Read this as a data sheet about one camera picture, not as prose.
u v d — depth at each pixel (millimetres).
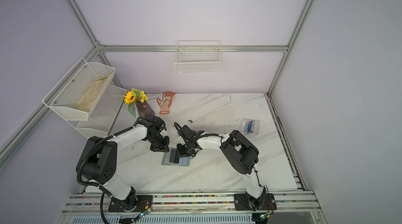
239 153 505
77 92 767
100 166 455
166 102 1114
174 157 868
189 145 707
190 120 1061
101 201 717
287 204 747
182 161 856
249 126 974
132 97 844
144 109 957
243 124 1005
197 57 961
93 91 804
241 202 745
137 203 727
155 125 729
